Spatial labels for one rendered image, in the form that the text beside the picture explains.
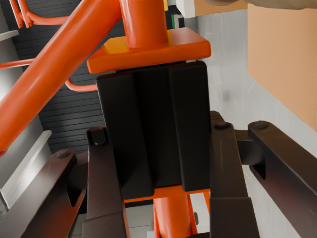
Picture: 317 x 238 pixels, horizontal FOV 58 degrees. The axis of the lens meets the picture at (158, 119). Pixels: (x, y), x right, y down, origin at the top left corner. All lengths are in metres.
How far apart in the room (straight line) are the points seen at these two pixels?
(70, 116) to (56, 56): 11.96
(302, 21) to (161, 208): 0.19
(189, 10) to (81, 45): 1.40
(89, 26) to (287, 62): 0.20
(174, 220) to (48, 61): 0.12
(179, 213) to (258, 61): 0.25
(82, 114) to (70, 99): 0.77
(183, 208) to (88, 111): 11.67
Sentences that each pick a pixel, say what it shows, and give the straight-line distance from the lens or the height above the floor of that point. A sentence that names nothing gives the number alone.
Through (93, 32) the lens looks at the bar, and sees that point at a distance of 0.17.
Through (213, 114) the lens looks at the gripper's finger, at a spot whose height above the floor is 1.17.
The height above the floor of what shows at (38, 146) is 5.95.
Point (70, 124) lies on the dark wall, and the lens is 12.28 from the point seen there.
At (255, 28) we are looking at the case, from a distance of 0.39.
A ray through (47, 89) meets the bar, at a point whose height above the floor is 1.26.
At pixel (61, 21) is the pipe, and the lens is 8.08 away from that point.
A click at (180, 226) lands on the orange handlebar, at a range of 0.20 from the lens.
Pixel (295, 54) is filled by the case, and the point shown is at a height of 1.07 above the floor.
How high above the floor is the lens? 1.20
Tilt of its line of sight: 1 degrees up
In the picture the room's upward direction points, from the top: 98 degrees counter-clockwise
